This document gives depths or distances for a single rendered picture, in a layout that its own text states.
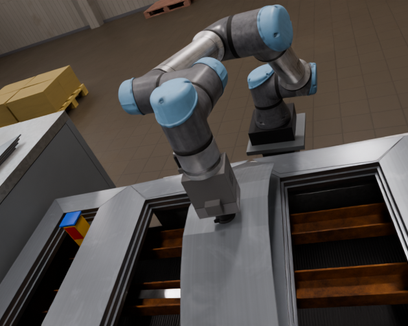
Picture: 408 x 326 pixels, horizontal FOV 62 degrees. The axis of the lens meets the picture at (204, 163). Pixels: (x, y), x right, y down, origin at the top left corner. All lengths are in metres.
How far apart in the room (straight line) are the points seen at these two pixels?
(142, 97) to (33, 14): 10.93
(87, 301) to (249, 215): 0.50
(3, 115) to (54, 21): 6.30
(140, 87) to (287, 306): 0.53
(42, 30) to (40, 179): 10.28
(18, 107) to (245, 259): 4.60
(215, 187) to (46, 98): 4.25
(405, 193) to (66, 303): 0.90
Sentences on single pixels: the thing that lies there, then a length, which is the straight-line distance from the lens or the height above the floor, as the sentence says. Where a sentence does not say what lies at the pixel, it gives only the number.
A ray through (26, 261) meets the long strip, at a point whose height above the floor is 0.86.
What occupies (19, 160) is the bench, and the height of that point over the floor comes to 1.05.
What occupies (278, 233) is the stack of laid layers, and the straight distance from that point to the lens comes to 0.88.
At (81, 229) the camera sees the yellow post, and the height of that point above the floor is 0.84.
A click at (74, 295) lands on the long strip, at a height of 0.86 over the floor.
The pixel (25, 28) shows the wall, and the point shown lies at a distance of 11.97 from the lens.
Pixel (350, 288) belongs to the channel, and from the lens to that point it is 0.99.
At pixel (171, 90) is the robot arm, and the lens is 0.54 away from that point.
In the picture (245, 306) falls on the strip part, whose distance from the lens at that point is 0.65.
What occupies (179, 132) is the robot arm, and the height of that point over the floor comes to 1.27.
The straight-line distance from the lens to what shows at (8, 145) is 1.55.
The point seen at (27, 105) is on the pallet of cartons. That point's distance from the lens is 4.97.
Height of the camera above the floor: 1.54
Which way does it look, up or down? 35 degrees down
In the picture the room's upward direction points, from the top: 24 degrees counter-clockwise
